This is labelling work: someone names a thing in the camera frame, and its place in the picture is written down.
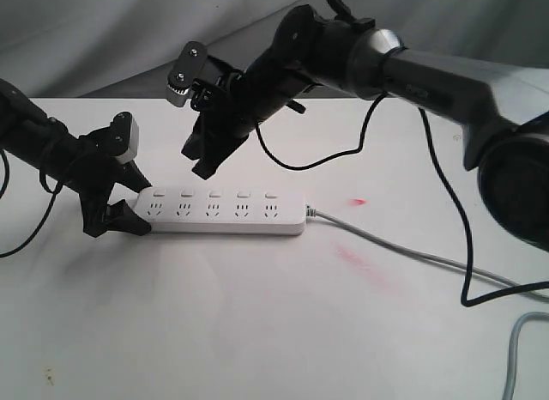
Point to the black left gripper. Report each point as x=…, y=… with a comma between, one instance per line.
x=93, y=175

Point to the grey fabric backdrop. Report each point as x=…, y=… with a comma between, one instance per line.
x=124, y=48

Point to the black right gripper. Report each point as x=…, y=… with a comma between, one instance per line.
x=238, y=100

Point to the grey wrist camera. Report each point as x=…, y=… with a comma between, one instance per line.
x=186, y=69
x=123, y=138

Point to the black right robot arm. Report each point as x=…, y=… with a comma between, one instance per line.
x=502, y=109

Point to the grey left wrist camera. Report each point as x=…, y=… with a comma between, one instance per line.
x=123, y=138

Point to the white five-outlet power strip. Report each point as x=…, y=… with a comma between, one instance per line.
x=190, y=210

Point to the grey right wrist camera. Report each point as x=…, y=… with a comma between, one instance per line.
x=186, y=69

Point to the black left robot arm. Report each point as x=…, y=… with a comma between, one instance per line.
x=41, y=141

